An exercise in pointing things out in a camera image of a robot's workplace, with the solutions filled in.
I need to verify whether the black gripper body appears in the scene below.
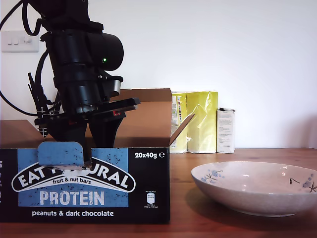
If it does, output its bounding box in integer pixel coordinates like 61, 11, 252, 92
34, 79, 141, 126

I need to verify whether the dark blue snack bar carton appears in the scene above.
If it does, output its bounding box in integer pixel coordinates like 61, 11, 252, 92
0, 88, 196, 225

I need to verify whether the white printed carton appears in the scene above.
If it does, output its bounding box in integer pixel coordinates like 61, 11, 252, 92
216, 108, 236, 154

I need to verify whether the white floral ceramic plate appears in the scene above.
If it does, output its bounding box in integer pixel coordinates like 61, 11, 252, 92
190, 161, 317, 218

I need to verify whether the yellow paper towel pack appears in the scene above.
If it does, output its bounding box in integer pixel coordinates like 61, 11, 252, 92
170, 91, 219, 155

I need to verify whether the metal wire straw holder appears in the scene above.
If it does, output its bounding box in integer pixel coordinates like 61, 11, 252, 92
36, 109, 52, 138

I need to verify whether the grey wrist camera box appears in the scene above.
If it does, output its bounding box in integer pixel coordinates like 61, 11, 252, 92
98, 71, 124, 102

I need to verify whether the black cable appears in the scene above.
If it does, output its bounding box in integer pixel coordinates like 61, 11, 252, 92
22, 0, 43, 36
34, 50, 50, 117
0, 89, 39, 117
0, 0, 25, 28

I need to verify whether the white wall light switch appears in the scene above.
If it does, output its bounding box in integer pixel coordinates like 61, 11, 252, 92
1, 30, 40, 54

